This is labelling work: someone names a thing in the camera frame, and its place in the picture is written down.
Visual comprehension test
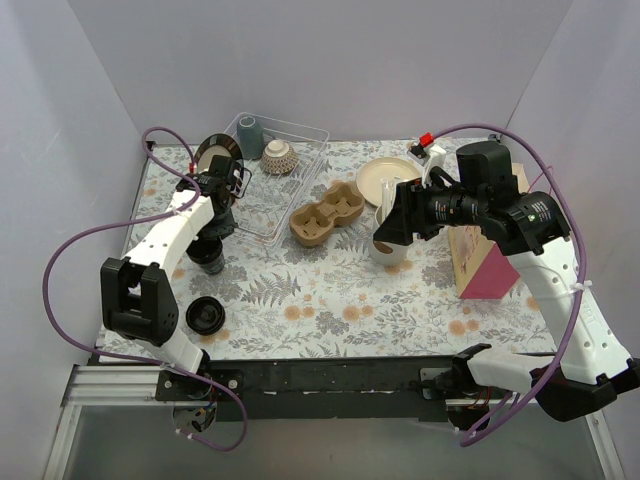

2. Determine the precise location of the black takeout coffee cup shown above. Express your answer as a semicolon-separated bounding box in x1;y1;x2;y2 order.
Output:
186;239;225;275

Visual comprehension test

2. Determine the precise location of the pink paper gift bag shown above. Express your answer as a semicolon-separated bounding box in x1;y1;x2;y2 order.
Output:
447;164;529;301

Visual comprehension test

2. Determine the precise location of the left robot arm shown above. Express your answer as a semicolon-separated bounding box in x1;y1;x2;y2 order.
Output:
100;155;251;400

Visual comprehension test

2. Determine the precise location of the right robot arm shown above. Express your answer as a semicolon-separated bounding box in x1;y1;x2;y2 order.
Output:
373;140;639;422

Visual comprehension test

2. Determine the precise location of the white straw holder cup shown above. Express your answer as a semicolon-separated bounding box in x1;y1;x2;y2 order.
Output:
368;207;409;266

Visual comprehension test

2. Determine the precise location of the black rimmed cream plate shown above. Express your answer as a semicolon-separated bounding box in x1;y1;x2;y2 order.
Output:
194;133;244;173

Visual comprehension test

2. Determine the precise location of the grey blue mug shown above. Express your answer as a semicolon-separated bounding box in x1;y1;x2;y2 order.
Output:
236;115;265;160

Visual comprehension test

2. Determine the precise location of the cream round plate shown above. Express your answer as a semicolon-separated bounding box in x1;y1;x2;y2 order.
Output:
356;157;422;207

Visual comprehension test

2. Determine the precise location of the patterned ceramic bowl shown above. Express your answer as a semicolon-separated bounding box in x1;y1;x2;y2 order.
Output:
260;139;299;175

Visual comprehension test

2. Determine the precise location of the brown cardboard cup carrier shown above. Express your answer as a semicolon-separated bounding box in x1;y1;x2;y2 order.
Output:
289;182;365;247

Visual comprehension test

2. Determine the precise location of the floral table mat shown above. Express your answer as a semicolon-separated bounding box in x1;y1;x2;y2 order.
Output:
97;137;559;361

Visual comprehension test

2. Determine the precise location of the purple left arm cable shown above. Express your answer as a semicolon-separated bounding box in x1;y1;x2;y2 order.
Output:
42;127;249;454

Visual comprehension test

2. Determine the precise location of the white wire dish rack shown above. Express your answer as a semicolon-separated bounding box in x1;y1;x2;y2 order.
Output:
225;112;329;246

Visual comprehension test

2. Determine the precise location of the black mounting rail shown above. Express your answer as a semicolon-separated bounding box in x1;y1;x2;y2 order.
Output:
154;357;501;424

